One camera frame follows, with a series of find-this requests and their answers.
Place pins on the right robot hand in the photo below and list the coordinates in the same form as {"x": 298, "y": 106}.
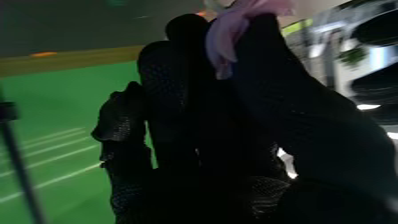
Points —
{"x": 236, "y": 150}

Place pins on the large pink flower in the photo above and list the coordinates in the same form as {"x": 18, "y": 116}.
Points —
{"x": 227, "y": 33}

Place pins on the black stand pole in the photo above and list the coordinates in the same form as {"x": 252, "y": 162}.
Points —
{"x": 18, "y": 156}

